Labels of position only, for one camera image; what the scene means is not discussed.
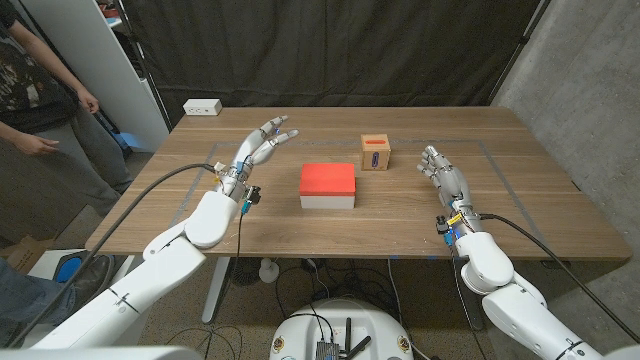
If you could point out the small black fan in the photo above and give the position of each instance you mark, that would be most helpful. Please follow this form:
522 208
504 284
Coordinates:
244 271

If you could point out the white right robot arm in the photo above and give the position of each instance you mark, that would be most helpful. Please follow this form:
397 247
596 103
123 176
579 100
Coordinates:
525 310

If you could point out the small white round object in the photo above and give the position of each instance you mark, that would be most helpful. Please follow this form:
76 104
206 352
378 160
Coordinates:
268 271

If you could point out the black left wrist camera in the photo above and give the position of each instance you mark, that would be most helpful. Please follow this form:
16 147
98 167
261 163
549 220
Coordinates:
252 195

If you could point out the seated person in jeans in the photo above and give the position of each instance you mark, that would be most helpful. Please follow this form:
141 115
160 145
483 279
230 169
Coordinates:
30 300

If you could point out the white cabinet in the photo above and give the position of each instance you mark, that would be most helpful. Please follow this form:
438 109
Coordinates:
100 65

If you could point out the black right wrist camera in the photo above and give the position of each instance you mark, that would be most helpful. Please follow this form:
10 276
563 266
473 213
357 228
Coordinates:
442 226

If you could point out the white robot torso base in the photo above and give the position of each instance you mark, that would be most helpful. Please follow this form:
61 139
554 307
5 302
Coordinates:
385 325

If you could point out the red-lidded white box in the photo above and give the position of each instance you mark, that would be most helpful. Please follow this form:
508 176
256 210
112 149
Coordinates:
327 180

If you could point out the black curtain backdrop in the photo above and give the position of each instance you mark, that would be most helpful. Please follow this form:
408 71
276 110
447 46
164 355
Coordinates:
325 50

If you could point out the standing person in grey trousers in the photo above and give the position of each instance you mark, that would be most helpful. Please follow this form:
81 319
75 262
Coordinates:
30 90

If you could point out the cardboard box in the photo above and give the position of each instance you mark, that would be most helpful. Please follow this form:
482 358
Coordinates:
27 252

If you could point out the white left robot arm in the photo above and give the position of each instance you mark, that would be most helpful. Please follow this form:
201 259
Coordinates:
165 265

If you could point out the blue object by cabinet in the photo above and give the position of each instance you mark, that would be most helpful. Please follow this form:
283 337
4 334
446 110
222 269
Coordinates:
125 140

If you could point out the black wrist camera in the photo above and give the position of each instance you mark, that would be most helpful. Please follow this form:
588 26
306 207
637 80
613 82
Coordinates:
442 226
252 195

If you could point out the black stand pole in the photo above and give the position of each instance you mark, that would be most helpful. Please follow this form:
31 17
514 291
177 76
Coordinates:
520 42
145 75

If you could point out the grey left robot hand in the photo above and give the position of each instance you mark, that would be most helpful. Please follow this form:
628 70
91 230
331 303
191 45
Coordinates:
245 167

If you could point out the grey tape outline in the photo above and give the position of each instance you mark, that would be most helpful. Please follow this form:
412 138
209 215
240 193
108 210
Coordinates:
325 142

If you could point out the white power strip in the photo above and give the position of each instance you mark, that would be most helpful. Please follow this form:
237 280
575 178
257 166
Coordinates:
202 106

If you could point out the white table leg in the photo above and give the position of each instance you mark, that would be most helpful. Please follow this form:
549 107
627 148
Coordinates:
216 290

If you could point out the wooden slotted coin box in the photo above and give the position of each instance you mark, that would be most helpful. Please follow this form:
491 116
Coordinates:
375 155

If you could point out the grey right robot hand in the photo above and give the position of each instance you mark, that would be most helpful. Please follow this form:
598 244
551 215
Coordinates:
450 182

